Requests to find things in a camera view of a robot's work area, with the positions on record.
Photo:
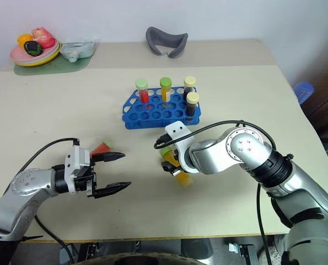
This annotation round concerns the black metal bracket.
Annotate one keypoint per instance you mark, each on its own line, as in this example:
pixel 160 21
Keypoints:
pixel 242 252

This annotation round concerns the yellow tube green cap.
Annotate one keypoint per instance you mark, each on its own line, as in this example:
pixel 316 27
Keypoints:
pixel 184 178
pixel 165 89

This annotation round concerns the blue test tube rack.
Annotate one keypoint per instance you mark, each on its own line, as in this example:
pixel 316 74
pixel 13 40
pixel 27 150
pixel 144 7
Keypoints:
pixel 152 114

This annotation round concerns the pink red toy apple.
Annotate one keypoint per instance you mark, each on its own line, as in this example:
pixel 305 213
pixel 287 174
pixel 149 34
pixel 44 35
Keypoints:
pixel 43 37

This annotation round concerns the green table mat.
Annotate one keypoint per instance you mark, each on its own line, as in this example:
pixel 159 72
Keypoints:
pixel 70 67

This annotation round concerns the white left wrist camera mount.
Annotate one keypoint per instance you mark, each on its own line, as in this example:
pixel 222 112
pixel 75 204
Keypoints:
pixel 79 158

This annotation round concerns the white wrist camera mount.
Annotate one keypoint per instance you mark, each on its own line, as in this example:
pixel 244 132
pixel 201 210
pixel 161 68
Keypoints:
pixel 180 132
pixel 79 158

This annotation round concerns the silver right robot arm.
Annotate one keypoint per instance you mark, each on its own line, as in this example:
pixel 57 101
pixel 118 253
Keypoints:
pixel 241 149

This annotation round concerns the clear plastic bag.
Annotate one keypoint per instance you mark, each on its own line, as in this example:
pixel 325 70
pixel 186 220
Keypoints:
pixel 79 49

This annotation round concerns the dark brown cabinet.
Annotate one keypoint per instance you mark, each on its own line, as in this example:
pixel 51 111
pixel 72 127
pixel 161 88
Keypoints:
pixel 326 105

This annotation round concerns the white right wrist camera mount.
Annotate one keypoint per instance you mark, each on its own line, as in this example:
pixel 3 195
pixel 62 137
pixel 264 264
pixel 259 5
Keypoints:
pixel 180 132

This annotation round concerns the gray foam face pad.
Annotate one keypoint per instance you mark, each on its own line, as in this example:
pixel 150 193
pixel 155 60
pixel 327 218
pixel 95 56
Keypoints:
pixel 154 41

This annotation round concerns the stack of plates with food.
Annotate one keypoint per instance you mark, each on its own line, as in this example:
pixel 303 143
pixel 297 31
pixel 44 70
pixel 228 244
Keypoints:
pixel 46 60

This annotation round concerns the blue plastic stool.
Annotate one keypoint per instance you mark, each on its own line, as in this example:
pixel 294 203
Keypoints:
pixel 303 92

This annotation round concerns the gray round object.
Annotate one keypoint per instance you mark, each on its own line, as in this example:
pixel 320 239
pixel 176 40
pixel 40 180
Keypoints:
pixel 196 248

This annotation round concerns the red tube green cap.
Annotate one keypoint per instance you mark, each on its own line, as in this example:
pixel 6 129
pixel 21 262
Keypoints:
pixel 101 147
pixel 143 92

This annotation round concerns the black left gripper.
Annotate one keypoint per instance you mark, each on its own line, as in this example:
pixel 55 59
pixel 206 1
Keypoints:
pixel 90 179

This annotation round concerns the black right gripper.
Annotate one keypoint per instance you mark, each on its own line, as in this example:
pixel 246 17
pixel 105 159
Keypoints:
pixel 177 158

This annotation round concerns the dark tube cream cap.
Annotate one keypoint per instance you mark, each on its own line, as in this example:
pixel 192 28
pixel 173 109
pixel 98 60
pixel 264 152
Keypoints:
pixel 189 85
pixel 192 106

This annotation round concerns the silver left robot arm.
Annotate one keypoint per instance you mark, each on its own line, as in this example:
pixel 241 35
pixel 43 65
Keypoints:
pixel 23 185

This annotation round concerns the black green toy vegetable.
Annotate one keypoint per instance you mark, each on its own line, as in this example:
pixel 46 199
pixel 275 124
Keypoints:
pixel 32 48

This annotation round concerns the orange toy pepper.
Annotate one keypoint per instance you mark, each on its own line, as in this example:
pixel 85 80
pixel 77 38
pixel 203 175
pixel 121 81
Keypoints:
pixel 24 39

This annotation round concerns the pink plate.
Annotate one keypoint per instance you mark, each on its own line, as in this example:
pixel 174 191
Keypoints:
pixel 17 53

